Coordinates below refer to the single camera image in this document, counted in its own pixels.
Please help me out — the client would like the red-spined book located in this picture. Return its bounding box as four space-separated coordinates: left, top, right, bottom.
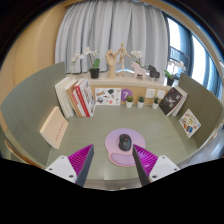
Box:
73 79 92 118

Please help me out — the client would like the black computer mouse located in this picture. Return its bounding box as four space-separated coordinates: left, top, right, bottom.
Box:
118 133 133 152

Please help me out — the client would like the green felt desk partition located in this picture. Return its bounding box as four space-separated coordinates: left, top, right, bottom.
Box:
176 72 224 149
0 61 68 168

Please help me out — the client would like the white orchid in black pot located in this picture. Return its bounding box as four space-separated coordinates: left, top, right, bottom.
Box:
164 59 186 87
70 46 101 80

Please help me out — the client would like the colourful picture card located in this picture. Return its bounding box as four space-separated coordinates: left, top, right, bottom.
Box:
178 108 202 139

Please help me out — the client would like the black horse figurine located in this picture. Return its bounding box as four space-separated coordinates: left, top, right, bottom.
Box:
147 64 161 81

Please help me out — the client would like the wooden hand model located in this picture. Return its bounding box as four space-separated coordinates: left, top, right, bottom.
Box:
105 49 118 80

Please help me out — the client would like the white sticker sheet card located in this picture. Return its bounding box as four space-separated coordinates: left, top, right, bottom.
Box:
94 87 122 107

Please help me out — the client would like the black cover book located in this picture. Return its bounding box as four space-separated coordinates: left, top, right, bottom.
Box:
158 86 184 117

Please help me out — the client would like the magazine with photo cover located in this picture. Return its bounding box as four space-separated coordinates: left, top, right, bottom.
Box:
79 78 97 117

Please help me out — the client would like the kraft brown book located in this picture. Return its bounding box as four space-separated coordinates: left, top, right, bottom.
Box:
64 78 83 118

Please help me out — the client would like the round purple number sign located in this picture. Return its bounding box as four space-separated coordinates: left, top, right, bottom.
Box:
120 88 134 102

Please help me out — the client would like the purple mouse pad with wrist rest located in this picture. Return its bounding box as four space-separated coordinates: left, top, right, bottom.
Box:
104 128 147 168

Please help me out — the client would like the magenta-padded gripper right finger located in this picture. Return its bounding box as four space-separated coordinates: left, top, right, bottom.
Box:
132 143 181 187

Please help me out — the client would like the pink horse figurine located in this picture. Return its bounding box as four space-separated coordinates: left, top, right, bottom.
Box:
130 61 148 81

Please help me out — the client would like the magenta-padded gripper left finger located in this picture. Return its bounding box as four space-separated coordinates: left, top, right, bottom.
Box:
44 143 95 187

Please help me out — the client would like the beige book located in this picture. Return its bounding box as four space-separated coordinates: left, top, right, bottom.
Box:
39 105 70 150

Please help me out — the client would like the small potted succulent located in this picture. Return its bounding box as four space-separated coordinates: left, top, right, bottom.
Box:
125 95 134 109
137 95 146 109
151 96 161 110

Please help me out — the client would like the small white orchid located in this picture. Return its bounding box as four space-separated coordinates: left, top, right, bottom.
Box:
130 49 144 66

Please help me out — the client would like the wooden mannequin figure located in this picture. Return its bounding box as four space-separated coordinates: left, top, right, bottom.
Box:
116 42 132 76

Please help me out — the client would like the white wall socket plate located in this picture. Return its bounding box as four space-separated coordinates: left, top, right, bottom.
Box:
144 87 157 99
156 89 167 100

